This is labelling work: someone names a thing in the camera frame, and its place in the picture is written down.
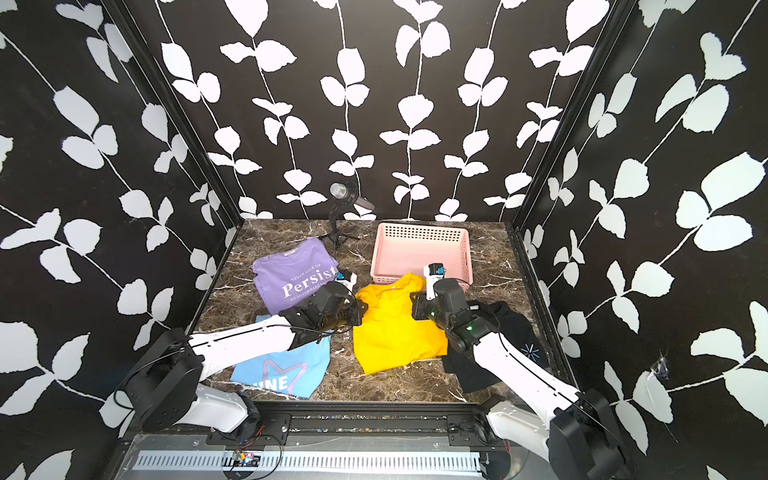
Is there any yellow t-shirt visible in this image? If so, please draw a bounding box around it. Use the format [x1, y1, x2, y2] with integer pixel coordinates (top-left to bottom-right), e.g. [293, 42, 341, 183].
[353, 273, 448, 375]

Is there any black t-shirt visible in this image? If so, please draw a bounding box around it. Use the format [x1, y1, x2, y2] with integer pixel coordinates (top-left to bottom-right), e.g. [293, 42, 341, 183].
[442, 300, 550, 394]

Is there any light blue t-shirt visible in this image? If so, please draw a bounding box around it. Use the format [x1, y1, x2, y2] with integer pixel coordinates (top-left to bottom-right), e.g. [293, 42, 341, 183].
[231, 338, 330, 399]

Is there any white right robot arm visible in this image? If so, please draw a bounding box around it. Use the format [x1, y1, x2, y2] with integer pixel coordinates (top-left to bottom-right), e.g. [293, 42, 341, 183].
[410, 278, 635, 479]

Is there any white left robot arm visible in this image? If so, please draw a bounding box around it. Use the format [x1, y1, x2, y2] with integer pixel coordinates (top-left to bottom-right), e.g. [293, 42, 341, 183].
[118, 281, 368, 436]

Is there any purple folded t-shirt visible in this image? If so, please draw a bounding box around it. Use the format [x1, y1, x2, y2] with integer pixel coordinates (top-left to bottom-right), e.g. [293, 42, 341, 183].
[252, 237, 338, 315]

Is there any pink perforated plastic basket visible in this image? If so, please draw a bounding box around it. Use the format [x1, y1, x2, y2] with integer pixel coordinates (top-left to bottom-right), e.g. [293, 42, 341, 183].
[370, 223, 473, 288]

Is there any small electronics board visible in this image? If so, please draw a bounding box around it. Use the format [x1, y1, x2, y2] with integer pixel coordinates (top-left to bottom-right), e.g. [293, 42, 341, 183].
[223, 452, 261, 470]

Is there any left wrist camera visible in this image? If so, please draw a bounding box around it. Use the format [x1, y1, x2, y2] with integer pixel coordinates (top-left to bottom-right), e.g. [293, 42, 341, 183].
[335, 270, 357, 292]

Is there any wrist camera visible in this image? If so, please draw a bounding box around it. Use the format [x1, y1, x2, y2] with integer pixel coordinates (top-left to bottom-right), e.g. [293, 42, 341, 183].
[423, 263, 445, 301]
[335, 270, 357, 292]

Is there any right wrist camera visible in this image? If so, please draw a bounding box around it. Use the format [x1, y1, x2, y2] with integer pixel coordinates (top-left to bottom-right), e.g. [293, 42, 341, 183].
[423, 263, 445, 301]

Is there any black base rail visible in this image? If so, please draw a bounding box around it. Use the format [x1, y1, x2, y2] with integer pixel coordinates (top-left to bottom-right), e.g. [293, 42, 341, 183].
[139, 397, 549, 451]

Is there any perforated metal cable tray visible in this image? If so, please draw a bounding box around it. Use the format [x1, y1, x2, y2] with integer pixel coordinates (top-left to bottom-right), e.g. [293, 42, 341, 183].
[128, 450, 482, 476]

